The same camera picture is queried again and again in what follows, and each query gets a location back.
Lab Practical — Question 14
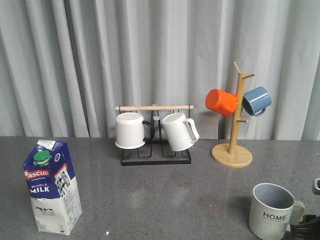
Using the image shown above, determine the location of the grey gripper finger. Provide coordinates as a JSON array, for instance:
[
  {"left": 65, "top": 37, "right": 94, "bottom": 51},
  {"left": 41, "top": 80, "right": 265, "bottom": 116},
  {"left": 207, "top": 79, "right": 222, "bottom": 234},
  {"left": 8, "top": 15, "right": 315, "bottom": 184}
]
[{"left": 312, "top": 177, "right": 320, "bottom": 195}]

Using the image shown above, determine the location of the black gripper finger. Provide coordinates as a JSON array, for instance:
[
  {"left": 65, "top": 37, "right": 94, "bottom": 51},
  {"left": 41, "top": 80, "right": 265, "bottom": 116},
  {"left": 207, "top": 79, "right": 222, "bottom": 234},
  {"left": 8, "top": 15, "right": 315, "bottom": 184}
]
[{"left": 290, "top": 214, "right": 320, "bottom": 240}]

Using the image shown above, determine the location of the pale green HOME mug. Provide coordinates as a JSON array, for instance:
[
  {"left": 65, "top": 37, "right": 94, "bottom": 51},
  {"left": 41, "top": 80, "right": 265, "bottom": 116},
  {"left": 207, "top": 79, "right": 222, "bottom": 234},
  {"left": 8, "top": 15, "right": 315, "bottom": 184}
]
[{"left": 248, "top": 183, "right": 306, "bottom": 240}]

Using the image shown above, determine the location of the blue white milk carton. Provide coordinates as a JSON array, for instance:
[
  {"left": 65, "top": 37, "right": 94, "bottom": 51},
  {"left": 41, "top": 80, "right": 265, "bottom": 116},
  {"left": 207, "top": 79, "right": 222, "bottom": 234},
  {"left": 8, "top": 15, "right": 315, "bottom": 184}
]
[{"left": 23, "top": 139, "right": 82, "bottom": 236}]

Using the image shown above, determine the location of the wooden mug tree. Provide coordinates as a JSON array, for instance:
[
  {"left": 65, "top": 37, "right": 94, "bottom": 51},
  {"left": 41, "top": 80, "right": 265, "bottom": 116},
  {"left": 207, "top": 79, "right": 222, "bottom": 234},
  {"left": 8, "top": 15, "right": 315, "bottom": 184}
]
[{"left": 211, "top": 62, "right": 255, "bottom": 168}]

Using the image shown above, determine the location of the blue mug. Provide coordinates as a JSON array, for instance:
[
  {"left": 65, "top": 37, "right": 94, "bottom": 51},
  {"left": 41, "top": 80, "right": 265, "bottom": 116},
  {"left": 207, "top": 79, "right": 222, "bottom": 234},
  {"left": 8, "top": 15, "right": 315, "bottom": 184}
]
[{"left": 242, "top": 86, "right": 272, "bottom": 117}]

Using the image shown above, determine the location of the orange mug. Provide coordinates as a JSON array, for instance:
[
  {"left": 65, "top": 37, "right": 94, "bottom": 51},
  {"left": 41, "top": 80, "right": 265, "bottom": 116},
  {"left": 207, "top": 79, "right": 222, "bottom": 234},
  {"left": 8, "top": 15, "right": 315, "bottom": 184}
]
[{"left": 205, "top": 88, "right": 238, "bottom": 117}]

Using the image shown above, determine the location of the white ribbed mug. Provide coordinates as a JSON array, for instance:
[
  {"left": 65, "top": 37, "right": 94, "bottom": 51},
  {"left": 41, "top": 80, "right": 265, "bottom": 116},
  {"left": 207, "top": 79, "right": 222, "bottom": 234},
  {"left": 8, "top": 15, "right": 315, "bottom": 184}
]
[{"left": 161, "top": 112, "right": 200, "bottom": 152}]

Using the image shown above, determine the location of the grey curtain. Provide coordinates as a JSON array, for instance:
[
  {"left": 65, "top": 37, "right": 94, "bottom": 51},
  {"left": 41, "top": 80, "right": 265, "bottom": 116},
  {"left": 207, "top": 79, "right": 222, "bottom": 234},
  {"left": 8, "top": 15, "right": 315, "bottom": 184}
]
[{"left": 0, "top": 0, "right": 320, "bottom": 140}]

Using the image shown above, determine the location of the black wire mug rack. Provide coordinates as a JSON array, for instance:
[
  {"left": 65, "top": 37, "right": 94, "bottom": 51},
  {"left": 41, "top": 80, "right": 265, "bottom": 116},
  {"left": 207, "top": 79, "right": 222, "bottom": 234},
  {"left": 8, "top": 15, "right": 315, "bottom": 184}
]
[{"left": 115, "top": 104, "right": 194, "bottom": 166}]

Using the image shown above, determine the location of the white mug black handle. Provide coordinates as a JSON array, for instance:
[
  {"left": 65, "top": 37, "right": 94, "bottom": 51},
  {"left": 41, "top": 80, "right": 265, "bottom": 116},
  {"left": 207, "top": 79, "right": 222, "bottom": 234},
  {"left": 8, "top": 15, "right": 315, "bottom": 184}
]
[{"left": 115, "top": 112, "right": 155, "bottom": 150}]

